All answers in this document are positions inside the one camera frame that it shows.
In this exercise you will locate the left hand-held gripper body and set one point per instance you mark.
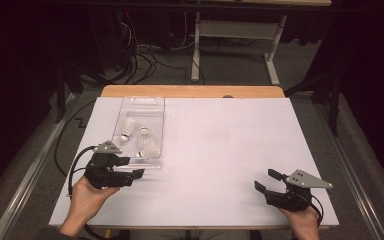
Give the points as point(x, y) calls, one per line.
point(103, 176)

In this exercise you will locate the person's right hand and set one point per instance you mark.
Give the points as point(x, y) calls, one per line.
point(303, 223)

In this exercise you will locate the white board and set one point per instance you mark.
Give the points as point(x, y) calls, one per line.
point(196, 133)

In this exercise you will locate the black metal stand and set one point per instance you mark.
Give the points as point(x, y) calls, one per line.
point(334, 110)
point(60, 100)

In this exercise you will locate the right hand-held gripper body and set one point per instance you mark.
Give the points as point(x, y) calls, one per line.
point(290, 201)

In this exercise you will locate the metal floor rail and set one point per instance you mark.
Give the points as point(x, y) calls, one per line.
point(30, 183)
point(356, 193)

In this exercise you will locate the clear plastic container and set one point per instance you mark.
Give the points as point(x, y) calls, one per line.
point(153, 110)

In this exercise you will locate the white metal desk frame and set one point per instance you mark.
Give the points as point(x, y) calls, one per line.
point(236, 30)

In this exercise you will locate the wooden table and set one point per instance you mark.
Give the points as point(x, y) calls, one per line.
point(193, 90)

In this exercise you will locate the person's left hand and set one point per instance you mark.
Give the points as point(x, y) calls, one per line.
point(86, 203)

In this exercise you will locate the white shuttlecock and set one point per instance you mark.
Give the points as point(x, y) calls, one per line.
point(129, 126)
point(151, 150)
point(144, 140)

